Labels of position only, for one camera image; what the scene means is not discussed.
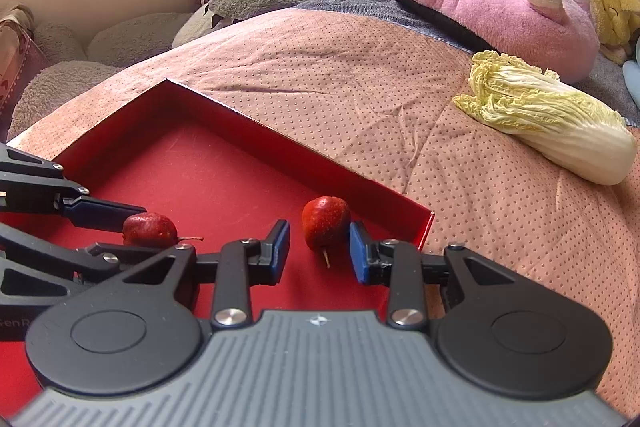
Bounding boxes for small bright red fruit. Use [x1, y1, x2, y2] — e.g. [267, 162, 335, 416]
[301, 195, 351, 268]

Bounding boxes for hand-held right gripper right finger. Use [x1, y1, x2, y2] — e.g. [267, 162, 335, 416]
[349, 221, 516, 328]

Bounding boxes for red cardboard box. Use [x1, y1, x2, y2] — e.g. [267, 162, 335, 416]
[0, 78, 436, 413]

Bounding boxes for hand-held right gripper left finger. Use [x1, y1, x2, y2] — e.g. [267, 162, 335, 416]
[122, 219, 292, 328]

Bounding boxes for pink dotted bedspread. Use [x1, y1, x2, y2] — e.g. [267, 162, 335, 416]
[10, 4, 640, 413]

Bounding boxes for dark red wrinkled fruit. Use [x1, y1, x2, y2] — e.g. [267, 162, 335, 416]
[122, 212, 204, 249]

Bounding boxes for patterned pink cloth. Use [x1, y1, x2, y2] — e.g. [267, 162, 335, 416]
[0, 3, 51, 130]

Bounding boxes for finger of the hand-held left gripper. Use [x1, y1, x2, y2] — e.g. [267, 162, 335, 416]
[0, 224, 174, 295]
[0, 144, 147, 233]

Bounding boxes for light blue blanket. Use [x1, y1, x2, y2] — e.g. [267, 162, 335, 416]
[622, 32, 640, 110]

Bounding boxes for napa cabbage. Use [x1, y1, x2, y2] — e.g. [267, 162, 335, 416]
[452, 50, 638, 186]

